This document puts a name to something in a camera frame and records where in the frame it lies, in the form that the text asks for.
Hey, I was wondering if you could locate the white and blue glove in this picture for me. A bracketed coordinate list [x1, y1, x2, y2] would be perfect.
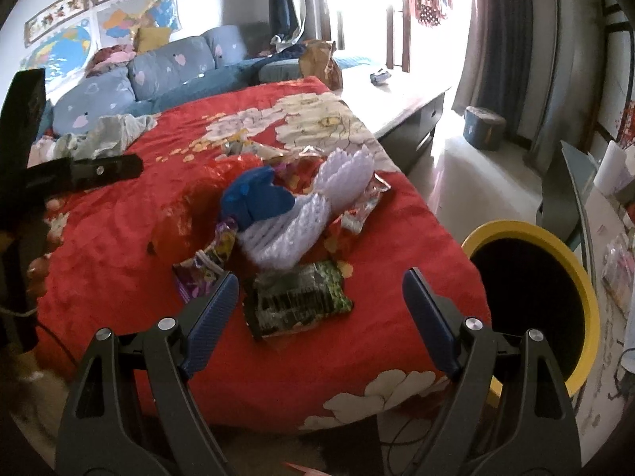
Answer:
[235, 149, 378, 271]

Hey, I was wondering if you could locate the silver crumpled wrapper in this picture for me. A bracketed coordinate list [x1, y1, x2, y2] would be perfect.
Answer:
[221, 138, 279, 160]

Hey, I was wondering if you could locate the green snack wrapper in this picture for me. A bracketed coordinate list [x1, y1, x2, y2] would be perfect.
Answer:
[242, 259, 354, 342]

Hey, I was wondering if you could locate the purple snack wrapper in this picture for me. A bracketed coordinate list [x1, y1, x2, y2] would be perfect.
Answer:
[171, 221, 241, 303]

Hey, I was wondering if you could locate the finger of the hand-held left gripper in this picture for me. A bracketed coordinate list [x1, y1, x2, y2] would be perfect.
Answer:
[50, 154, 144, 198]

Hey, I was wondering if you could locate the yellow trash bin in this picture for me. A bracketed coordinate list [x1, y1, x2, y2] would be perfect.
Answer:
[461, 221, 601, 397]

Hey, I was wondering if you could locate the wooden coffee table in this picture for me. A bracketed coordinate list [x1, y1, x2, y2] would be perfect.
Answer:
[337, 67, 452, 159]

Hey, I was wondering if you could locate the coloured country map poster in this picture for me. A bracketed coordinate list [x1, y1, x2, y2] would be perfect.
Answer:
[96, 0, 182, 40]

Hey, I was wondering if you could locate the blue patterned cushion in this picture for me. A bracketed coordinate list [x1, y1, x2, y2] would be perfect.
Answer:
[203, 25, 249, 67]
[128, 37, 216, 102]
[52, 67, 137, 134]

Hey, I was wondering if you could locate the white paper roll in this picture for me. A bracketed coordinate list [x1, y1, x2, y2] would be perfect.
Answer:
[593, 141, 633, 194]

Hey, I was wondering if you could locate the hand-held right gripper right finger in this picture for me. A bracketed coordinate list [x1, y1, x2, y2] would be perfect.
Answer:
[402, 268, 582, 476]

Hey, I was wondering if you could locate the light green garment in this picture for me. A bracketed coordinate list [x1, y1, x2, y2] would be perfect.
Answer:
[35, 114, 160, 164]

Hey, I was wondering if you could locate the blue sofa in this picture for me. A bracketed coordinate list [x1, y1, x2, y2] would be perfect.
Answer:
[37, 25, 378, 134]

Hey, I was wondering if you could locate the pink packet bag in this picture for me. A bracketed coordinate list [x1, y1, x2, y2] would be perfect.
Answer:
[602, 235, 635, 313]

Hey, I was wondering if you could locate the pile of pink clothes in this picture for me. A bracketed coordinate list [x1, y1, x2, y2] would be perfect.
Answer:
[87, 44, 135, 77]

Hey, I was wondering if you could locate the brown paper bag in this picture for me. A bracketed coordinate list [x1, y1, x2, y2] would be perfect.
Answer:
[299, 40, 343, 90]

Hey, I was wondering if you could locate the world map poster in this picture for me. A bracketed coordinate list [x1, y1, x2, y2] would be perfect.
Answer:
[20, 25, 95, 80]

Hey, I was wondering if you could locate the red floral blanket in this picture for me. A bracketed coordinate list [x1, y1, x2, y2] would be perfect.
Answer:
[30, 77, 492, 432]

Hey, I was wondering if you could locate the blue storage box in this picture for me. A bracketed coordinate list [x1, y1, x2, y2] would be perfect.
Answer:
[464, 106, 507, 150]

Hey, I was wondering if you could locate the grey curtain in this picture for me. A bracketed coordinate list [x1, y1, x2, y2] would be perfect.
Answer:
[454, 0, 561, 144]

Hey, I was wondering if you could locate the glass-top desk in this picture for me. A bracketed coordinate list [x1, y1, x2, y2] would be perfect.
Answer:
[541, 139, 635, 457]

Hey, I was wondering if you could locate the yellow pillow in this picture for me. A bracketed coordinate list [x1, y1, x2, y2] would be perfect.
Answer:
[134, 26, 172, 55]

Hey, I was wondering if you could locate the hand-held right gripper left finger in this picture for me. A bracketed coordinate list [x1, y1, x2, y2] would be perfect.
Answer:
[56, 270, 240, 476]

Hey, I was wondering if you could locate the clear plastic wrapper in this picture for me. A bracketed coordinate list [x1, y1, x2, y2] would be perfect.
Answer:
[340, 173, 393, 236]

